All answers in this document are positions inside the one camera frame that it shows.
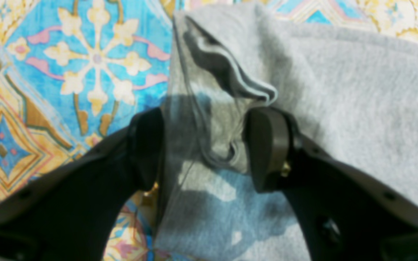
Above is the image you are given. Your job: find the patterned tablecloth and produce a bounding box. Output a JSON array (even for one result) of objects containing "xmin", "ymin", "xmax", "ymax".
[{"xmin": 0, "ymin": 0, "xmax": 418, "ymax": 261}]

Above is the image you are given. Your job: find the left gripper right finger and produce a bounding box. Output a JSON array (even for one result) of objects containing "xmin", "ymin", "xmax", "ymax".
[{"xmin": 245, "ymin": 107, "xmax": 418, "ymax": 261}]

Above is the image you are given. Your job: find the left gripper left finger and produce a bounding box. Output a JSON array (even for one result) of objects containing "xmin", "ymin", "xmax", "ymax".
[{"xmin": 0, "ymin": 107, "xmax": 164, "ymax": 261}]

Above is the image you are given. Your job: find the grey T-shirt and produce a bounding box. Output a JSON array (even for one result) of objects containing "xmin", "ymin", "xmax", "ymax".
[{"xmin": 154, "ymin": 2, "xmax": 418, "ymax": 261}]

